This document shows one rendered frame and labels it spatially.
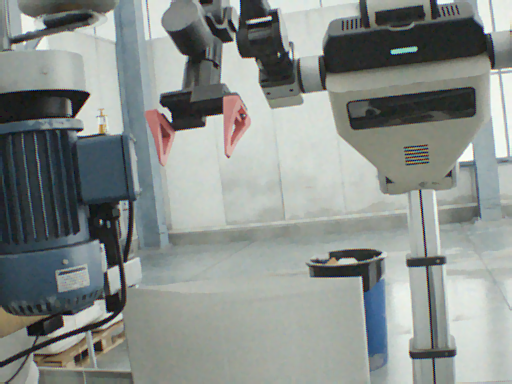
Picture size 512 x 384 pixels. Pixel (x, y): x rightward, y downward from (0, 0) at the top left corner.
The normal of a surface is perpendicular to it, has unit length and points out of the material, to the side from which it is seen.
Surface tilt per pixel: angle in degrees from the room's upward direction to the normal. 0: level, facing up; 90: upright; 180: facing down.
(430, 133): 130
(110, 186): 90
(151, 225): 90
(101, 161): 90
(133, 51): 90
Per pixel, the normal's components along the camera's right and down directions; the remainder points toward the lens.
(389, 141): -0.12, 0.70
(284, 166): -0.26, 0.08
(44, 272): 0.33, 0.05
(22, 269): -0.04, 0.07
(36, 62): 0.58, -0.01
